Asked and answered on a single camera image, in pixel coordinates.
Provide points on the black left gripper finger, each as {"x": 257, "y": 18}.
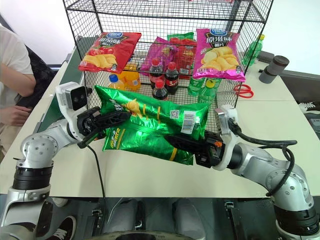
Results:
{"x": 112, "y": 119}
{"x": 92, "y": 138}

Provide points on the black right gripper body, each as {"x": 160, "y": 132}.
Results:
{"x": 212, "y": 151}

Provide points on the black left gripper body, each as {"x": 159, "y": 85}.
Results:
{"x": 87, "y": 121}

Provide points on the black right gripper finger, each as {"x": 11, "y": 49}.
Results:
{"x": 186, "y": 143}

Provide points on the green chips bag yellow lettering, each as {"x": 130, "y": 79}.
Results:
{"x": 145, "y": 142}

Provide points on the green chips bag with barcode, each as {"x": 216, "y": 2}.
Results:
{"x": 155, "y": 110}

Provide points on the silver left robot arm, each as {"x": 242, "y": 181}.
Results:
{"x": 37, "y": 147}

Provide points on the person's bare forearm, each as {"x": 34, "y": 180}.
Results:
{"x": 17, "y": 80}

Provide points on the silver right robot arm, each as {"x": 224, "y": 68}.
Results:
{"x": 275, "y": 172}

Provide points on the dark green conveyor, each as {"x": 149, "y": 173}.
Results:
{"x": 72, "y": 65}

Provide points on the person's bare hand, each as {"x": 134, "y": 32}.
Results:
{"x": 15, "y": 115}

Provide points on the orange soda bottle blue cap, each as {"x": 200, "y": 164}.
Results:
{"x": 115, "y": 83}

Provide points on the cola bottle red cap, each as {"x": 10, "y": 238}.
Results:
{"x": 156, "y": 73}
{"x": 172, "y": 80}
{"x": 160, "y": 92}

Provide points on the black patterned bag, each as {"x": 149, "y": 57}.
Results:
{"x": 41, "y": 72}

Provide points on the dark grey rounded housing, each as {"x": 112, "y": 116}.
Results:
{"x": 190, "y": 215}

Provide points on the red scissors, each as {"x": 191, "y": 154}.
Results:
{"x": 246, "y": 92}

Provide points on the white shoe tip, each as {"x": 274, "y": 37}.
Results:
{"x": 60, "y": 201}

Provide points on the purple chips bag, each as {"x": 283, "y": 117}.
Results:
{"x": 160, "y": 55}

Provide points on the red and green chips bag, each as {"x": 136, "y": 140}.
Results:
{"x": 185, "y": 52}

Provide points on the dark red sneaker white laces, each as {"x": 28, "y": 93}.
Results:
{"x": 65, "y": 228}

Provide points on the pink chips bag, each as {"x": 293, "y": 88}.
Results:
{"x": 218, "y": 55}

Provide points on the person in white shirt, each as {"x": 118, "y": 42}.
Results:
{"x": 10, "y": 57}

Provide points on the grey cylinder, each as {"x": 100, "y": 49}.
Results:
{"x": 272, "y": 70}

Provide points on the dark grey machine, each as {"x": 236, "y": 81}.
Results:
{"x": 307, "y": 80}

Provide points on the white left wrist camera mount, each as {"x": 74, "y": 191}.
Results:
{"x": 66, "y": 96}

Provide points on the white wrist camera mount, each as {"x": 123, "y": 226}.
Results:
{"x": 225, "y": 117}
{"x": 66, "y": 96}

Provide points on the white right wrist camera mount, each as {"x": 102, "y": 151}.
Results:
{"x": 225, "y": 117}

